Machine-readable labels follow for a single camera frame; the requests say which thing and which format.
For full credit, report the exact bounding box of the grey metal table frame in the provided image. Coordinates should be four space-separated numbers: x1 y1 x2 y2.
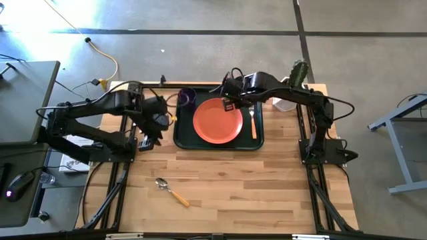
367 93 427 195

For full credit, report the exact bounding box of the white plant pot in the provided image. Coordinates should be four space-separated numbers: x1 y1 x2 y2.
272 77 299 113

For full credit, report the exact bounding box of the orange-handled metal fork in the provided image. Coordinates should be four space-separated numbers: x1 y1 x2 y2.
248 105 258 140

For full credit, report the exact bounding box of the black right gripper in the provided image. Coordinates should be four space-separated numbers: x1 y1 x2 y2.
220 77 251 113

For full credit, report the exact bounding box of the green cactus plant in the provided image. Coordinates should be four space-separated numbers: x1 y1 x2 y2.
288 59 310 89

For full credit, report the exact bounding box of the purple plastic cup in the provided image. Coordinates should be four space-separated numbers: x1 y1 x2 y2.
177 87 197 112

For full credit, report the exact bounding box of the yellow extension cable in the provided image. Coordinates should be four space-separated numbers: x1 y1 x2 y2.
43 0 119 91

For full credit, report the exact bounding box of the black aluminium table frame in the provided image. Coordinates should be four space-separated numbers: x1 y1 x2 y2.
73 81 363 240

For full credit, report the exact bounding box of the clear water bottle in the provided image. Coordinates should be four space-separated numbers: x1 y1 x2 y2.
39 171 56 185

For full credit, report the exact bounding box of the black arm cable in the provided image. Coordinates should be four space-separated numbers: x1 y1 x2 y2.
328 95 356 121

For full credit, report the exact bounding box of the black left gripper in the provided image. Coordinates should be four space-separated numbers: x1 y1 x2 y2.
137 95 171 153

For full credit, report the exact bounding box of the black desk surface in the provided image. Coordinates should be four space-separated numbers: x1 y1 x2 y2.
0 143 50 229

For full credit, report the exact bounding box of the dark green serving tray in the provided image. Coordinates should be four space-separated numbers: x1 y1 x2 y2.
172 86 265 151

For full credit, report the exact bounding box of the white printed booklet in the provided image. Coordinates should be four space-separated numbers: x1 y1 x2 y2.
59 135 96 173

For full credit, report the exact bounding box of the black computer mouse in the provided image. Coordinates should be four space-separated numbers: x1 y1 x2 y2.
5 171 35 203

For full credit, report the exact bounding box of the orange plastic plate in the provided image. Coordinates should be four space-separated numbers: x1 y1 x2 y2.
192 97 244 145

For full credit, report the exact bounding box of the orange-handled metal spoon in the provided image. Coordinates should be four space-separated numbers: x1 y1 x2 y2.
155 177 191 209

